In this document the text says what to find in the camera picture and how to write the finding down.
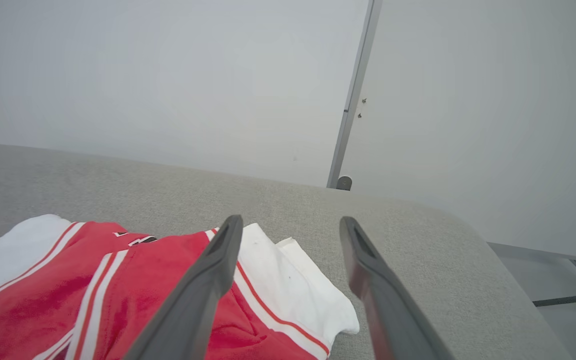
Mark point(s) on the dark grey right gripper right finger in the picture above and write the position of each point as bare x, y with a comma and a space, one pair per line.
388, 315

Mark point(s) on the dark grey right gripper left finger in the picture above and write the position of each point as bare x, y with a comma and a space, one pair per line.
193, 310

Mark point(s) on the red white jersey garment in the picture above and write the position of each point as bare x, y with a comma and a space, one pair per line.
143, 280

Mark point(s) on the round-ended metal leg bar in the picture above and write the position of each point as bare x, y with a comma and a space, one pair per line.
344, 183

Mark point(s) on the dark metal floor frame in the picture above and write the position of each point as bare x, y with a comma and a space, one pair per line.
563, 300

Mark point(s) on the thin metal frame post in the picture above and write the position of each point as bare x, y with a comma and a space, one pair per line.
355, 95

